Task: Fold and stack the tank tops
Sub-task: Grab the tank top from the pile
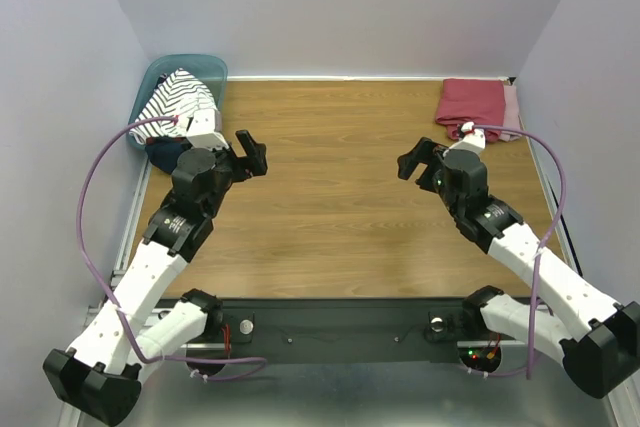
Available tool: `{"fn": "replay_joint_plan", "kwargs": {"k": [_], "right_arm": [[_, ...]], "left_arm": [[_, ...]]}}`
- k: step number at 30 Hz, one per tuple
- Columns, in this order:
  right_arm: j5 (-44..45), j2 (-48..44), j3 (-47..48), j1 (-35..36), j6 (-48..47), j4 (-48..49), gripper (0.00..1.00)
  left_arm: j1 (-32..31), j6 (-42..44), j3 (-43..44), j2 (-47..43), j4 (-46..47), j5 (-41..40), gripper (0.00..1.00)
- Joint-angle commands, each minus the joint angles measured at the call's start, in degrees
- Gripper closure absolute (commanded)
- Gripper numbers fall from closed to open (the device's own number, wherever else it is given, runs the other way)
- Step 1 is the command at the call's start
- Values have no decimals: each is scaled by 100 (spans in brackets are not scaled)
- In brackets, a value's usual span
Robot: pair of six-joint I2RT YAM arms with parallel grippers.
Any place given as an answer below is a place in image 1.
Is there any striped white tank top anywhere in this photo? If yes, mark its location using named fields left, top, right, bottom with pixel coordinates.
left=129, top=68, right=217, bottom=146

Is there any folded red tank top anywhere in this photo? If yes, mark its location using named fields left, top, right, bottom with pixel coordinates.
left=435, top=78, right=506, bottom=140

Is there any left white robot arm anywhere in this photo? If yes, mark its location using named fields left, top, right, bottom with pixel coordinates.
left=43, top=130, right=268, bottom=426

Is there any navy blue tank top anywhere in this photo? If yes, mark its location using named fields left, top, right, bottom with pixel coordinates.
left=144, top=137, right=190, bottom=174

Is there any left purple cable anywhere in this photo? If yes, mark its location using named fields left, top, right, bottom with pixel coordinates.
left=74, top=115, right=269, bottom=383

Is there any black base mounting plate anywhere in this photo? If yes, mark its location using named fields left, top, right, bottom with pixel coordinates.
left=164, top=298, right=526, bottom=366

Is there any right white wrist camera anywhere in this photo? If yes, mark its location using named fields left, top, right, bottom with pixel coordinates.
left=449, top=122, right=486, bottom=155

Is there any aluminium frame rail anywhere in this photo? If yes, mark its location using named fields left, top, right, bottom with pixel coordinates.
left=110, top=160, right=151, bottom=289

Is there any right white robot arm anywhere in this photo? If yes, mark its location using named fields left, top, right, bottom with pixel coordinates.
left=397, top=138, right=639, bottom=399

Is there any folded pink tank top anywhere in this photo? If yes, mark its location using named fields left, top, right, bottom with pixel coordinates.
left=499, top=85, right=521, bottom=142

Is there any teal plastic bin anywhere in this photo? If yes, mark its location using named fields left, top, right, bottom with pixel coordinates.
left=128, top=54, right=227, bottom=150

